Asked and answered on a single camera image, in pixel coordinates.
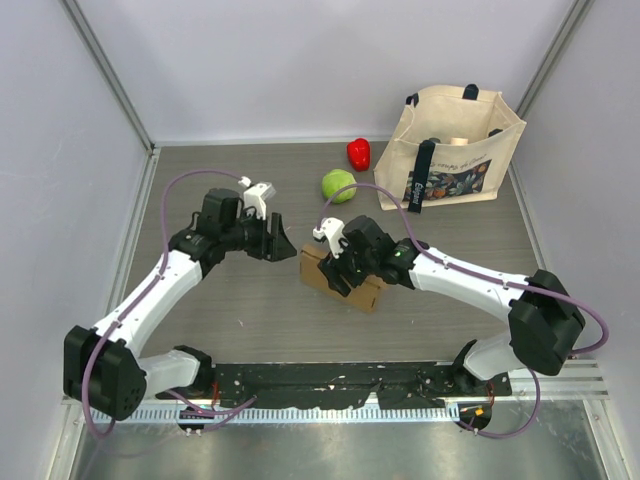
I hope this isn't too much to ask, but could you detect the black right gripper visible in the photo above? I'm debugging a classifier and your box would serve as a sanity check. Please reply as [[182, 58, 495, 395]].
[[318, 237, 377, 297]]

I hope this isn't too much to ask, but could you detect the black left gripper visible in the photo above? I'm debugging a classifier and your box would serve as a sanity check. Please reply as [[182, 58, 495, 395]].
[[222, 207, 297, 262]]

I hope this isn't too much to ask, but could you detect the brown cardboard box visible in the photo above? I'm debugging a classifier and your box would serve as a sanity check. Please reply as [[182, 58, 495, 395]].
[[299, 244, 388, 313]]

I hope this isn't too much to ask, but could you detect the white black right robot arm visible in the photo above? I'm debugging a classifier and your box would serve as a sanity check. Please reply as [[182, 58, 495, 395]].
[[313, 215, 585, 395]]

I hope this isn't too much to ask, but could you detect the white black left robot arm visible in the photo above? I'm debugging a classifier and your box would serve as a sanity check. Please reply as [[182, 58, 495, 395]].
[[63, 182, 296, 421]]

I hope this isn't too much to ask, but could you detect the green cabbage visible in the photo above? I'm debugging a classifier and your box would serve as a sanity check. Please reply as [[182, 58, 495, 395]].
[[321, 169, 357, 204]]

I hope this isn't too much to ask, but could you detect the red bell pepper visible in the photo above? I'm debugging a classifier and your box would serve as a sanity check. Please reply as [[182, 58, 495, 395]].
[[346, 138, 371, 172]]

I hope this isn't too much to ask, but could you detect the beige canvas tote bag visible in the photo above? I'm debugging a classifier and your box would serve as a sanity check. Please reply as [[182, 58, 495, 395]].
[[373, 84, 526, 212]]

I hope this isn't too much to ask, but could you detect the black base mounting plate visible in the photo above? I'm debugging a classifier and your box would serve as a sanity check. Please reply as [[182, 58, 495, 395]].
[[175, 361, 512, 410]]

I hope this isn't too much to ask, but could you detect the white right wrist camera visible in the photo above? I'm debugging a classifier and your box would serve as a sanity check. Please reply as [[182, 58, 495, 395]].
[[312, 217, 346, 258]]

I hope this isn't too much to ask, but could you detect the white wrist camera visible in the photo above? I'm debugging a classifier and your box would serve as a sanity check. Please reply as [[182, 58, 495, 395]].
[[238, 176, 276, 220], [312, 217, 346, 258]]

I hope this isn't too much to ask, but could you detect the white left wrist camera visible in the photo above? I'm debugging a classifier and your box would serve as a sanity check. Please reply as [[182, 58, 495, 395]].
[[238, 176, 276, 220]]

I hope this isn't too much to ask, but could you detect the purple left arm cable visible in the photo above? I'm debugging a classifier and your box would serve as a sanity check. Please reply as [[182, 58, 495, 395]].
[[82, 169, 259, 459]]

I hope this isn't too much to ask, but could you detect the white slotted cable duct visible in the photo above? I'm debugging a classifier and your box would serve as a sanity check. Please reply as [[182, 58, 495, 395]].
[[124, 401, 460, 427]]

